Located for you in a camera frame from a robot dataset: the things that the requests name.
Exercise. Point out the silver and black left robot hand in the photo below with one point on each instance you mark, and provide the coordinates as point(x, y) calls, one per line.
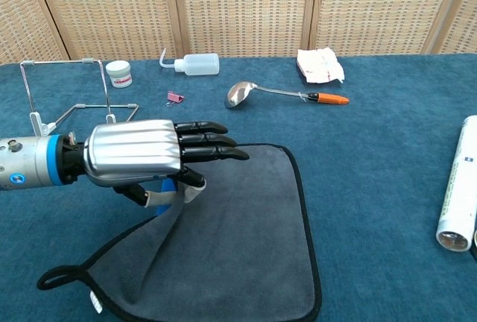
point(130, 150)

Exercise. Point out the grey blue microfiber cloth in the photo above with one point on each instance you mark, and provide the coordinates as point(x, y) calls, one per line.
point(242, 243)

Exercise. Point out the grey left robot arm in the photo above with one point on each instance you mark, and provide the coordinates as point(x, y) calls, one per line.
point(30, 161)

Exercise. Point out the pink binder clip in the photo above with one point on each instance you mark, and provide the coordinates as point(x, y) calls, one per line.
point(175, 97)

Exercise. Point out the small white jar red label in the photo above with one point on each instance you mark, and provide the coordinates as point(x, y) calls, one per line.
point(119, 74)

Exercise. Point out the translucent plastic wash bottle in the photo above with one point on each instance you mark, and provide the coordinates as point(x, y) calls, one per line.
point(199, 65)

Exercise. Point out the woven wicker folding screen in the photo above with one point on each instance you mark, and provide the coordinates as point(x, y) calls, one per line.
point(242, 9)

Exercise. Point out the white packet with red print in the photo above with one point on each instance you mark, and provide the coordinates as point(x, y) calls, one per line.
point(320, 65)

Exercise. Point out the teal carpet table cover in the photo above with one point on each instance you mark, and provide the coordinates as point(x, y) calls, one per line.
point(372, 188)

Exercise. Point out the long white cardboard tube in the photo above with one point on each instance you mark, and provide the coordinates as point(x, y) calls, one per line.
point(460, 188)

